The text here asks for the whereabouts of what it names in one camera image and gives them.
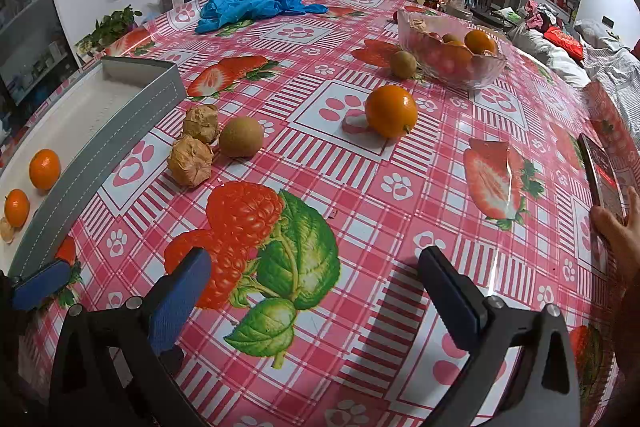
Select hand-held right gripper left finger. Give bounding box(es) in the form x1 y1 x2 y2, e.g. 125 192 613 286
47 247 213 427

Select grey striped sofa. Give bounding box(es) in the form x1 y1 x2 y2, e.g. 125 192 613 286
505 7 640 112

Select blue rubber gloves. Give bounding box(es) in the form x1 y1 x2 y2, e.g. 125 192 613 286
195 0 329 34

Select red checked strawberry tablecloth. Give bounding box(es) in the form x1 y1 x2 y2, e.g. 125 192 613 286
10 0 640 427

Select clear glass bowl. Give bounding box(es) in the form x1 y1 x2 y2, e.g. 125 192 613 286
396 9 508 90

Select black smartphone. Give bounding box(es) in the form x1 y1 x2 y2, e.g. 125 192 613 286
577 132 627 224

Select person's right hand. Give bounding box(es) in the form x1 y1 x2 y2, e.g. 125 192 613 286
590 186 640 288

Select glass door cabinet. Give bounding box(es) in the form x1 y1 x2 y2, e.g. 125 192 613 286
0 0 81 142

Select grey pillow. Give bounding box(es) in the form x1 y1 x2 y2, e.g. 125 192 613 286
575 19 618 42

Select green potted plant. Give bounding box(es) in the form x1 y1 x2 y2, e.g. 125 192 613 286
75 5 143 56

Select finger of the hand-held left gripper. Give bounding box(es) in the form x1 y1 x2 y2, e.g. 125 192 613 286
12 259 71 313

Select open white cardboard box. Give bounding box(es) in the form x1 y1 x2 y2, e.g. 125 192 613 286
151 0 193 14

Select pile of clothes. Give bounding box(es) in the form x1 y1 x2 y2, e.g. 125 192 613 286
520 0 558 32

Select grey rectangular tray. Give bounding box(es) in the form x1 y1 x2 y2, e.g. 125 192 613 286
0 55 187 279

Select small red cushion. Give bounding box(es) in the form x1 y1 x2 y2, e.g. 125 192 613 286
544 26 586 60

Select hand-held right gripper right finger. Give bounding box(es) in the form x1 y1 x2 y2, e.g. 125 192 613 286
418 246 583 427

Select small orange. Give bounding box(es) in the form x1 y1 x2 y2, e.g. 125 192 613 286
4 189 31 229

